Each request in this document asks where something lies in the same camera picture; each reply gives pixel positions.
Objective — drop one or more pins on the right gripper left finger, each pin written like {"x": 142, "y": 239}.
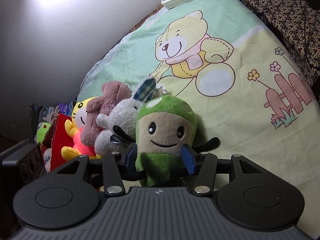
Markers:
{"x": 117, "y": 167}

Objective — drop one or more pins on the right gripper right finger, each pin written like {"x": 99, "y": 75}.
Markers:
{"x": 202, "y": 168}

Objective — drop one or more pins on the white bunny dark plaid ears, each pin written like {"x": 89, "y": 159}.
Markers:
{"x": 119, "y": 127}

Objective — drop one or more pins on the green mushroom plush toy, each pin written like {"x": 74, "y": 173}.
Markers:
{"x": 163, "y": 126}

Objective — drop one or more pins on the mauve teddy bear plush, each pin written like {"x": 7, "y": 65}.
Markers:
{"x": 113, "y": 93}

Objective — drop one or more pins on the green frog plush toy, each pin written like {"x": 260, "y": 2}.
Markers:
{"x": 42, "y": 129}

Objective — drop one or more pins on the red cardboard box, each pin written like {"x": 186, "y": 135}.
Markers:
{"x": 55, "y": 139}

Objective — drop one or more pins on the yellow tiger plush pink belly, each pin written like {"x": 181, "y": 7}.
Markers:
{"x": 74, "y": 128}

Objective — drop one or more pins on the purple plastic package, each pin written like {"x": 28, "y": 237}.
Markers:
{"x": 63, "y": 108}

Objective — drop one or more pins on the green bear print bedsheet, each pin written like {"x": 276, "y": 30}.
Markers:
{"x": 239, "y": 79}

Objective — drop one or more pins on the brown patterned cushion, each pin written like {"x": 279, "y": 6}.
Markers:
{"x": 296, "y": 24}

